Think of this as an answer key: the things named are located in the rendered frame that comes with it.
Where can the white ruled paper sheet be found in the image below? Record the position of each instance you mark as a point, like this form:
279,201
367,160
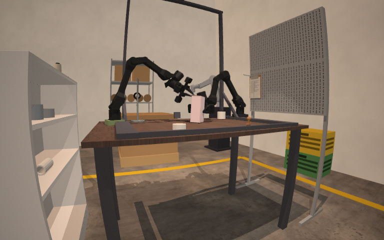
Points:
255,88

